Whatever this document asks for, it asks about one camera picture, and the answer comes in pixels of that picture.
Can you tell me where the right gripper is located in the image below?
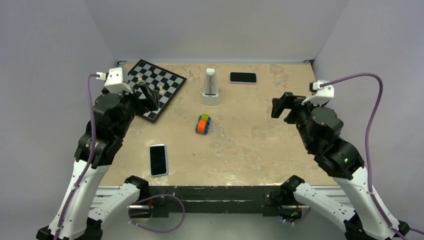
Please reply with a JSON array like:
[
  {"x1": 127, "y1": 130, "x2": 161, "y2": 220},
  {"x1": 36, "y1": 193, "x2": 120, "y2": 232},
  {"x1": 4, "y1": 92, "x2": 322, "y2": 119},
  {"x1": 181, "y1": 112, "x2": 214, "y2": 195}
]
[{"x1": 270, "y1": 90, "x2": 325, "y2": 150}]

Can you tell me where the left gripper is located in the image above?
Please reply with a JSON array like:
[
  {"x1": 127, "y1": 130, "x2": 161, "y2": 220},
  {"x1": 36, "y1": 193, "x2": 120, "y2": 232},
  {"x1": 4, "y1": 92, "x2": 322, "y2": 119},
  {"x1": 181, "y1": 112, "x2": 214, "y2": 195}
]
[{"x1": 112, "y1": 81, "x2": 158, "y2": 138}]

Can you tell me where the light blue phone case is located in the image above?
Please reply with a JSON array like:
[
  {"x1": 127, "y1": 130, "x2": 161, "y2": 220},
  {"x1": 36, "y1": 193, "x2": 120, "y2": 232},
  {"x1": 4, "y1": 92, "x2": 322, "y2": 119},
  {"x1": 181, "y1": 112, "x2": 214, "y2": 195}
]
[{"x1": 148, "y1": 143, "x2": 169, "y2": 178}]

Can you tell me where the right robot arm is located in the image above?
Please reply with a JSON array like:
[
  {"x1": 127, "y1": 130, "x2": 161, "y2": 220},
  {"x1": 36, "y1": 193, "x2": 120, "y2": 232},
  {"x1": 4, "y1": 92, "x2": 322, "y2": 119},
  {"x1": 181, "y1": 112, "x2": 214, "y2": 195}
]
[{"x1": 271, "y1": 92, "x2": 411, "y2": 240}]

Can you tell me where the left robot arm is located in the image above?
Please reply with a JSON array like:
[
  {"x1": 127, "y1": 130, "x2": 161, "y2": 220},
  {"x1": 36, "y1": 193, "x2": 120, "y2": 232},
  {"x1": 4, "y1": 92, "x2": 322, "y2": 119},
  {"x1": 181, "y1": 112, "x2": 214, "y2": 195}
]
[{"x1": 36, "y1": 85, "x2": 159, "y2": 240}]

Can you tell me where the black phone pink case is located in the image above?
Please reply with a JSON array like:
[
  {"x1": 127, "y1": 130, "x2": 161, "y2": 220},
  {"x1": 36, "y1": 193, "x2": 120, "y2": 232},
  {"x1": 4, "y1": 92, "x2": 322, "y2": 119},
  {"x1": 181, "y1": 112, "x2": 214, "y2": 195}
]
[{"x1": 229, "y1": 72, "x2": 258, "y2": 84}]

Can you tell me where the black white chessboard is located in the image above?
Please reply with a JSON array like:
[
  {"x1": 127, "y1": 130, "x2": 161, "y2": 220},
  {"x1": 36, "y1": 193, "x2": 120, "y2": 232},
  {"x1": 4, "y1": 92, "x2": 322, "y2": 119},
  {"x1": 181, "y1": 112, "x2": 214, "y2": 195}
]
[{"x1": 127, "y1": 59, "x2": 187, "y2": 123}]

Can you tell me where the white metronome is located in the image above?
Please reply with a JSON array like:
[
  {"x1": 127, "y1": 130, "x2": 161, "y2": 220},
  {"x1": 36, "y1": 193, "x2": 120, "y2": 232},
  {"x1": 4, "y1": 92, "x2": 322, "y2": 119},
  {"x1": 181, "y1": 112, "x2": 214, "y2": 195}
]
[{"x1": 201, "y1": 68, "x2": 220, "y2": 106}]

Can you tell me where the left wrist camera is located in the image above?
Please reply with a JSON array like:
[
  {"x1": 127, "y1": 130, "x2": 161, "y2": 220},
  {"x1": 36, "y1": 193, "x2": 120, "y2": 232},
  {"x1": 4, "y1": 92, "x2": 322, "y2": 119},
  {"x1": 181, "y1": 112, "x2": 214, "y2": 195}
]
[{"x1": 96, "y1": 67, "x2": 134, "y2": 95}]

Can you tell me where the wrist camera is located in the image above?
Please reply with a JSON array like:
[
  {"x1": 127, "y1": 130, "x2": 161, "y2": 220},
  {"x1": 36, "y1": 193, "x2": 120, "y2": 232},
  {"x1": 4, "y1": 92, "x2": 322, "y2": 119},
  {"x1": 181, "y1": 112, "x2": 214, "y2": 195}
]
[
  {"x1": 301, "y1": 80, "x2": 335, "y2": 106},
  {"x1": 96, "y1": 67, "x2": 134, "y2": 95}
]

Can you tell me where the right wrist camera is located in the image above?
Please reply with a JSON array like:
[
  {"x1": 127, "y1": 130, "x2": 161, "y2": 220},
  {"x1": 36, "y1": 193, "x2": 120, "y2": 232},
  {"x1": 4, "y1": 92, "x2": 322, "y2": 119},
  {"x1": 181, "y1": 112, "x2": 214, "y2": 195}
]
[{"x1": 301, "y1": 80, "x2": 335, "y2": 106}]

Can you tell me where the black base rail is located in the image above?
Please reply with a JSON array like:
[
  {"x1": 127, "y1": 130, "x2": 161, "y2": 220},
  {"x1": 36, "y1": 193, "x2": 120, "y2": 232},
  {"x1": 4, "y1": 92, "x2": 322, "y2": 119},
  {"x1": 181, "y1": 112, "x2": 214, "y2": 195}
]
[{"x1": 128, "y1": 185, "x2": 303, "y2": 219}]

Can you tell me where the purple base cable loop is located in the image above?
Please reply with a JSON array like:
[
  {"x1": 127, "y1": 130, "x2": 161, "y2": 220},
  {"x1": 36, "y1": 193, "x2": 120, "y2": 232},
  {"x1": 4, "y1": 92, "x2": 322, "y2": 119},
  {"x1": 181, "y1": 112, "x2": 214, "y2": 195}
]
[{"x1": 127, "y1": 194, "x2": 186, "y2": 233}]

